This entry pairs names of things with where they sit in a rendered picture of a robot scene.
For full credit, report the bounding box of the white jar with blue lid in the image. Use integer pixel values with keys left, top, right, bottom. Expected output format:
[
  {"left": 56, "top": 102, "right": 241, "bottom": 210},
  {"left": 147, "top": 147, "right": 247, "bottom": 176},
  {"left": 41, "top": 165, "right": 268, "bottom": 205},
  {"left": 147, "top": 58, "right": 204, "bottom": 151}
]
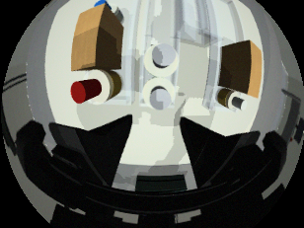
[{"left": 95, "top": 0, "right": 124, "bottom": 23}]

